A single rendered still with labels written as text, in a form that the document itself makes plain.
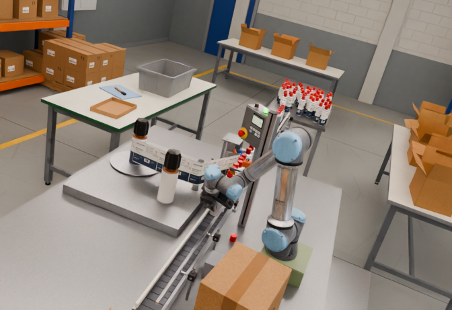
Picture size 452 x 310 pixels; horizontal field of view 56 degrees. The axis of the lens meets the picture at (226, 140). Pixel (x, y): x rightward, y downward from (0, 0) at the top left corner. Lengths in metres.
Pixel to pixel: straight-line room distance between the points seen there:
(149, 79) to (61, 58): 2.14
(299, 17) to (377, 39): 1.68
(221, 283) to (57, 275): 0.72
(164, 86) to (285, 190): 2.53
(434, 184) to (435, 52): 6.31
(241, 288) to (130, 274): 0.58
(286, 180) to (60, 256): 1.01
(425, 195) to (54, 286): 2.58
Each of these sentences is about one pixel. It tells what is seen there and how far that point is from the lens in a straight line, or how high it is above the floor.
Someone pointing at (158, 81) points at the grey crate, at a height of 0.94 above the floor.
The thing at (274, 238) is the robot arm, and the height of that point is 1.10.
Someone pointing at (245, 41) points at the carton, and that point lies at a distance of 7.77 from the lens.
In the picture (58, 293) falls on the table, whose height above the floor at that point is 0.83.
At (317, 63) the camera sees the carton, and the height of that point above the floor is 0.86.
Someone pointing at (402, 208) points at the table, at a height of 0.73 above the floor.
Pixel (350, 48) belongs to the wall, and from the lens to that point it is 9.55.
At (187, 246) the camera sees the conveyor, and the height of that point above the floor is 0.88.
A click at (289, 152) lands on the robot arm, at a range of 1.70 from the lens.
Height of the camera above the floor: 2.13
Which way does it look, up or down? 23 degrees down
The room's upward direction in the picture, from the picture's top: 14 degrees clockwise
